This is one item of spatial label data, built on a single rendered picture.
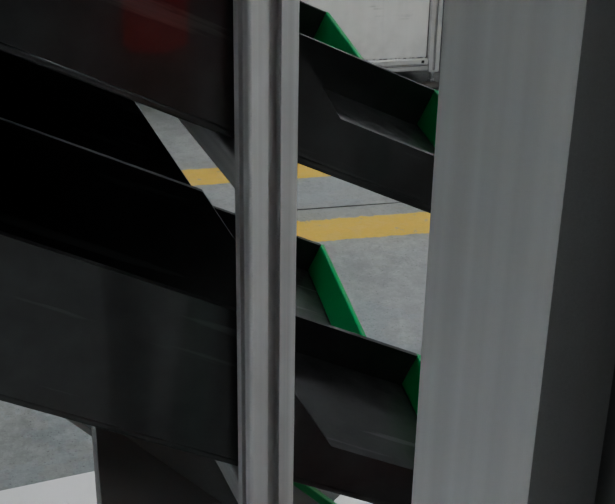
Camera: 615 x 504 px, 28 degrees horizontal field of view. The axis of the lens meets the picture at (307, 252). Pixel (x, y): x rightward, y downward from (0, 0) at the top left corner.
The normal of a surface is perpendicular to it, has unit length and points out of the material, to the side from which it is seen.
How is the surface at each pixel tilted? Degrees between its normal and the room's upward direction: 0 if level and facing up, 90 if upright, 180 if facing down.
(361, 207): 0
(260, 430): 90
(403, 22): 90
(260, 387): 90
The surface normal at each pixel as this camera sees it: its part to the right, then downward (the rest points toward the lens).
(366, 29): 0.20, 0.44
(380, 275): 0.02, -0.89
